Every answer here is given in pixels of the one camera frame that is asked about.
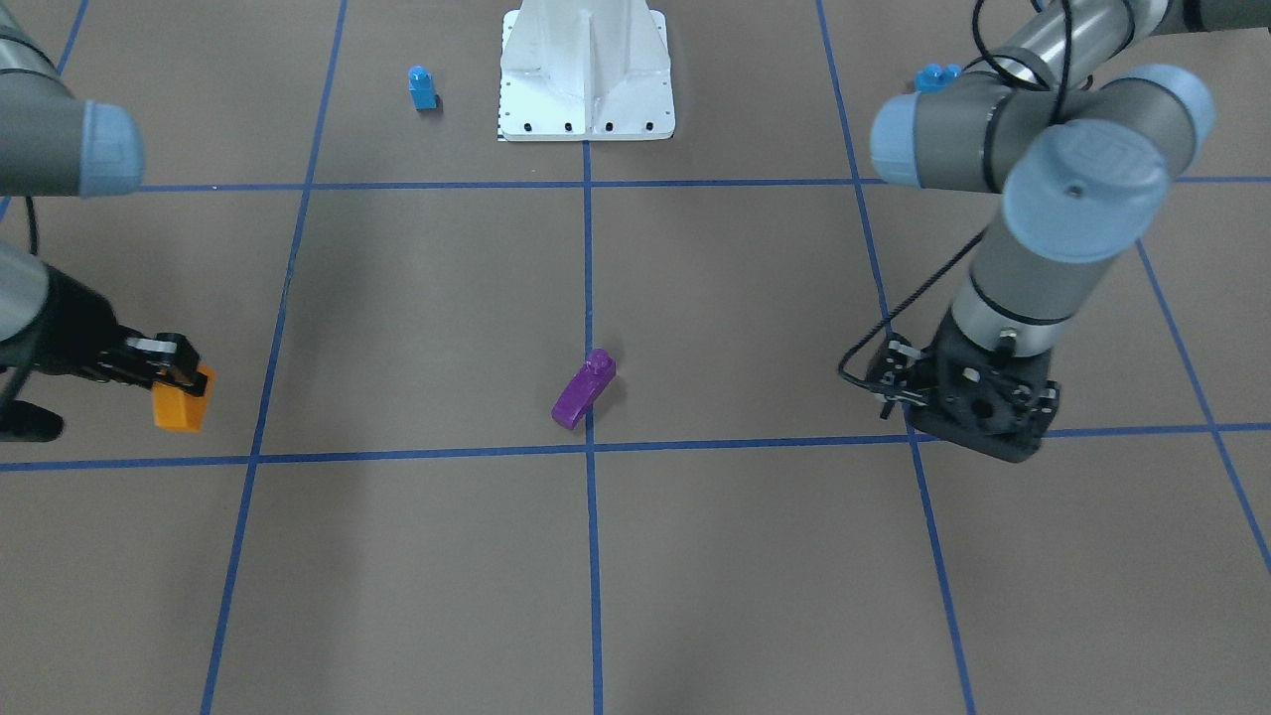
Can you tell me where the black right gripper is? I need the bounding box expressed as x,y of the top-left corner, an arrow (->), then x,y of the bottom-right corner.
1,263 -> 210,443

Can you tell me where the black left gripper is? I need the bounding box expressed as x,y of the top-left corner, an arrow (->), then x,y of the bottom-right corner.
864,320 -> 1061,464

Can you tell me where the orange trapezoid block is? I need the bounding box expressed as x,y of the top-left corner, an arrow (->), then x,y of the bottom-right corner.
150,364 -> 217,433

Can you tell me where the purple trapezoid block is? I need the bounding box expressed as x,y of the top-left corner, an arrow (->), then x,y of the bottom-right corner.
550,348 -> 616,431

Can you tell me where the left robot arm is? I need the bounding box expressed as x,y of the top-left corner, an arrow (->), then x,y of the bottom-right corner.
839,1 -> 1270,464

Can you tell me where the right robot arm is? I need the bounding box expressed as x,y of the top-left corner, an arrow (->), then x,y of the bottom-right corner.
1,8 -> 216,443

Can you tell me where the blue four-stud block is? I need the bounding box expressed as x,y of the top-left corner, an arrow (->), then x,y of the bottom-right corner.
913,63 -> 963,93

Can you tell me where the small blue block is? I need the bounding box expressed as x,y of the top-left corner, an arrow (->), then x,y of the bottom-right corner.
407,65 -> 440,110

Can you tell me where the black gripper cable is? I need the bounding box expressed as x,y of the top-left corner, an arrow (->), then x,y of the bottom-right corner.
838,0 -> 1103,392

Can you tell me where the white camera mast base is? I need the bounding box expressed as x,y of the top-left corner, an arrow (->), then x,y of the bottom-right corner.
496,1 -> 677,142

